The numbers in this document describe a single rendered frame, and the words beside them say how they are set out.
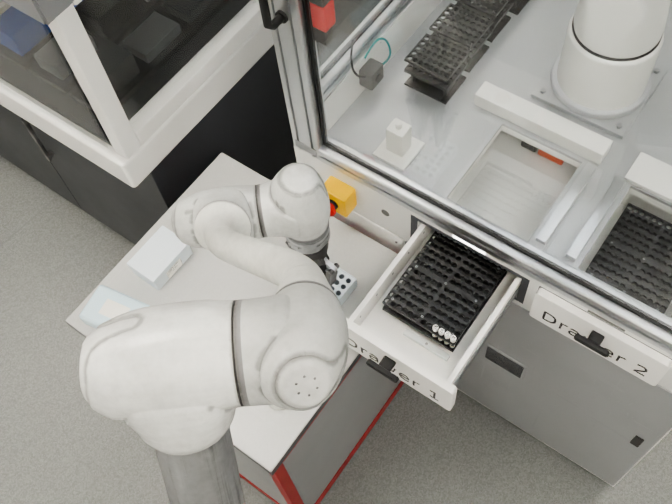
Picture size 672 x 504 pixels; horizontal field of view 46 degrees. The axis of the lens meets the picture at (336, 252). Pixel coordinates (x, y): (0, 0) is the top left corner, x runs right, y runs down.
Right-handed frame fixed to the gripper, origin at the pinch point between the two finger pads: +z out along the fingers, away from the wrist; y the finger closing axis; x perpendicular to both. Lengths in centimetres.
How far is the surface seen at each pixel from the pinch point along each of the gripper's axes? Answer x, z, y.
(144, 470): -54, 84, -35
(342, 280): 5.2, 4.1, 2.5
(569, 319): 22, -6, 49
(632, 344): 23, -9, 62
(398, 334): 0.7, 0.1, 21.8
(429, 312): 6.4, -6.3, 25.7
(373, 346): -7.1, -7.8, 21.4
